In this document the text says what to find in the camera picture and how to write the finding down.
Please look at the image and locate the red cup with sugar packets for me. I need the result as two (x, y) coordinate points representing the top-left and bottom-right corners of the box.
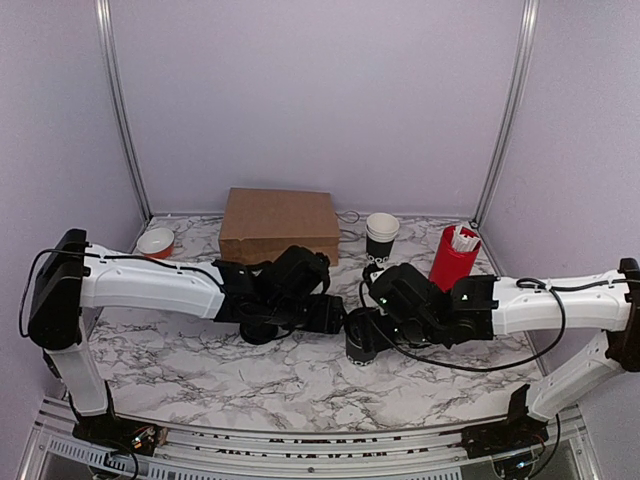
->
(429, 225), (482, 291)

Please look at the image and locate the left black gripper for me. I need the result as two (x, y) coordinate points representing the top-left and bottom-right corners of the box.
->
(266, 293), (348, 334)

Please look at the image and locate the brown paper bag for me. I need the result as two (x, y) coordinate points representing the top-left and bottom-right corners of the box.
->
(218, 187), (341, 266)

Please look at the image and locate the orange and white bowl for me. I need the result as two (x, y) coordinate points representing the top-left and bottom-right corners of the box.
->
(136, 227), (175, 259)

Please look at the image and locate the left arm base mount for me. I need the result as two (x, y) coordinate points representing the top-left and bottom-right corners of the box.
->
(69, 384), (168, 456)

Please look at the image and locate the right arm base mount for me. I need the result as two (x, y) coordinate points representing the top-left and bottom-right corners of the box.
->
(460, 385), (549, 459)

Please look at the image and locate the stack of black cup lids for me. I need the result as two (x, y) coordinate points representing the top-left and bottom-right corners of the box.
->
(239, 323), (280, 345)

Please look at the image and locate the single black paper cup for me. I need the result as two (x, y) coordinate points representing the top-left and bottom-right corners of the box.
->
(345, 331), (378, 366)

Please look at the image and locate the front aluminium rail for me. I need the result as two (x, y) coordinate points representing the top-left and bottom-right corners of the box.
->
(19, 399), (601, 479)

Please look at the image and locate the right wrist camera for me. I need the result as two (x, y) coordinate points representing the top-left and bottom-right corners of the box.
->
(362, 263), (384, 286)

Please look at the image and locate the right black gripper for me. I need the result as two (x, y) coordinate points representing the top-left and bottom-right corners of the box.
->
(353, 309), (443, 353)

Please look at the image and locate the left aluminium frame post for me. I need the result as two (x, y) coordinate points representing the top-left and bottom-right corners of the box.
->
(95, 0), (152, 223)

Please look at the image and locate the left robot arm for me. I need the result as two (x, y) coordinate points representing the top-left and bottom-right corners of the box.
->
(18, 229), (346, 445)

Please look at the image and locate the right aluminium frame post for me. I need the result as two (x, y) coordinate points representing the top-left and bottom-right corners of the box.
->
(471, 0), (540, 229)

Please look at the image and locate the stack of black paper cups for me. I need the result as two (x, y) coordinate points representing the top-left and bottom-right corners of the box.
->
(366, 212), (400, 264)

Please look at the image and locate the aluminium frame post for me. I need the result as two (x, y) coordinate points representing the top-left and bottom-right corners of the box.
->
(95, 0), (152, 223)
(471, 0), (540, 229)

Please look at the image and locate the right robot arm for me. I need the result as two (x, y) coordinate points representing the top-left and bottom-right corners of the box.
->
(345, 258), (639, 448)

